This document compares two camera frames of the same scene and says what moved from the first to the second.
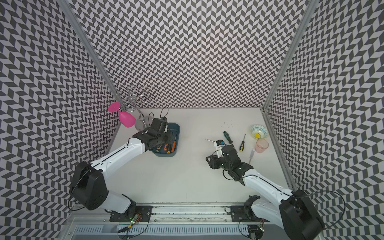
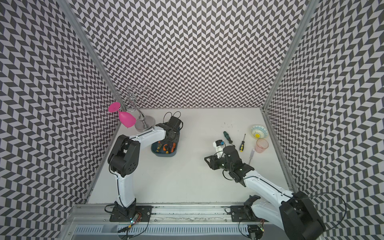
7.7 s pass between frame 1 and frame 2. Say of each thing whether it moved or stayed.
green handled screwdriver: stayed
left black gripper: moved
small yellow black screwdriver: stayed
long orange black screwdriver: stayed
